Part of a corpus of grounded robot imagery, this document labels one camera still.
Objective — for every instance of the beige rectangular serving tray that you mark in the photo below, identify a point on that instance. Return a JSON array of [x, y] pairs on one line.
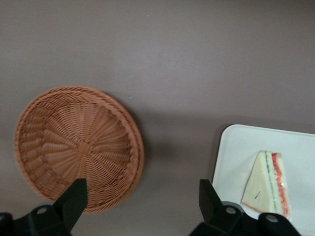
[[236, 147]]

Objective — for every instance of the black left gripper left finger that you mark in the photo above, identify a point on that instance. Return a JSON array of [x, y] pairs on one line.
[[71, 204]]

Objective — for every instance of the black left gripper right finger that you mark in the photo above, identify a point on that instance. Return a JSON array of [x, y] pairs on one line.
[[209, 204]]

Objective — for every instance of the round brown wicker basket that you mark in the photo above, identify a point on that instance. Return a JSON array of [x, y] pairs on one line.
[[73, 137]]

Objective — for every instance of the triangular sandwich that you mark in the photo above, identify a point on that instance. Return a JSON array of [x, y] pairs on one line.
[[261, 186]]

